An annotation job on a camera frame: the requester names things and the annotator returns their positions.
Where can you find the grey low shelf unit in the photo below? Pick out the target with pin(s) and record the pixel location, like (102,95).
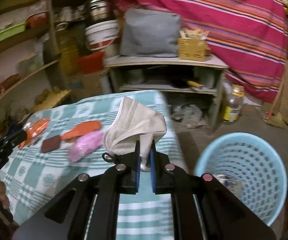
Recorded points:
(170,75)

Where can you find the oil bottle yellow cap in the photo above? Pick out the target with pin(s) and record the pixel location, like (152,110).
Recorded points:
(234,104)

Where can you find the clear plastic bag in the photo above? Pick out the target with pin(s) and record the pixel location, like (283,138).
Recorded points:
(35,129)

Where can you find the dark red square pad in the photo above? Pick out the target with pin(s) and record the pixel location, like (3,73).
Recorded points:
(51,144)

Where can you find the metal pot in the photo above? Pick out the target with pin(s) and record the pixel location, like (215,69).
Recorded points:
(98,10)

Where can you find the red plastic basin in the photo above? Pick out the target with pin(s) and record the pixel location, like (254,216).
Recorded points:
(91,63)

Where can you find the green plastic tray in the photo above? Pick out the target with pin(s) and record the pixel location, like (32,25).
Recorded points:
(11,31)

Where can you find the white plastic bucket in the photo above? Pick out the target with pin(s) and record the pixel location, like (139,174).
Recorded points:
(104,36)

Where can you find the pink plastic wrapper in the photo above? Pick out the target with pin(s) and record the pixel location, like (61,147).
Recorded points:
(85,145)

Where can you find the grey cushion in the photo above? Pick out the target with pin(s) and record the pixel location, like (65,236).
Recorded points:
(149,33)

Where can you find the yellow chopstick holder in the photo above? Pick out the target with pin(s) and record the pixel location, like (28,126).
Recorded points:
(192,44)

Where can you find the light blue plastic basket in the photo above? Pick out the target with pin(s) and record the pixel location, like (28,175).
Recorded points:
(253,162)

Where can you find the wooden handled tool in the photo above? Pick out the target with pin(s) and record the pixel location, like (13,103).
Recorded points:
(194,84)

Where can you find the cardboard box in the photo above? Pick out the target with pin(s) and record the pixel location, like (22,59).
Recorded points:
(88,85)

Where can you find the green checkered tablecloth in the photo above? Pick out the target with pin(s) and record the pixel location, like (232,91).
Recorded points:
(32,178)

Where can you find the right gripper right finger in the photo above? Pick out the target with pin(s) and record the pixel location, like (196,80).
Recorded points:
(202,208)

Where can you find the striped pink cloth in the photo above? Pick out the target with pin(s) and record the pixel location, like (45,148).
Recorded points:
(250,36)

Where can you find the wooden wall shelf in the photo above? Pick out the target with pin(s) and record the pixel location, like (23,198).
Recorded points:
(29,61)

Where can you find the yellow egg tray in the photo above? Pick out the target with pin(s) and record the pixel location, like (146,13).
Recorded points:
(49,99)

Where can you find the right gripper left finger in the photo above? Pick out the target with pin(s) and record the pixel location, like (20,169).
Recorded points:
(86,208)

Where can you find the white face mask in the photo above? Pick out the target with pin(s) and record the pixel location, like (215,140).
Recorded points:
(134,122)

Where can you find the long orange wrapper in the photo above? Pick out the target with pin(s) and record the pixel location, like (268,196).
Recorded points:
(81,129)

